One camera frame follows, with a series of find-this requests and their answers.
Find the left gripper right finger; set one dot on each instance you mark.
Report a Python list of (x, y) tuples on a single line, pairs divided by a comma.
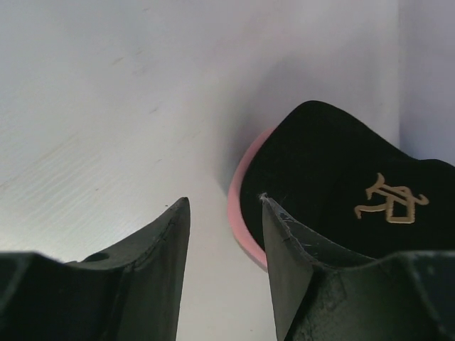
[(323, 291)]

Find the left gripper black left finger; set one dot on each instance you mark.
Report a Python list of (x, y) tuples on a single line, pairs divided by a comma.
[(128, 291)]

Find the pink baseball cap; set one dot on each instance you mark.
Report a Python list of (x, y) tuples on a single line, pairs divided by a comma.
[(234, 213)]

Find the black baseball cap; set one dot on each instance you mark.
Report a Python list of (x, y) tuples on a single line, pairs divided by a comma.
[(335, 175)]

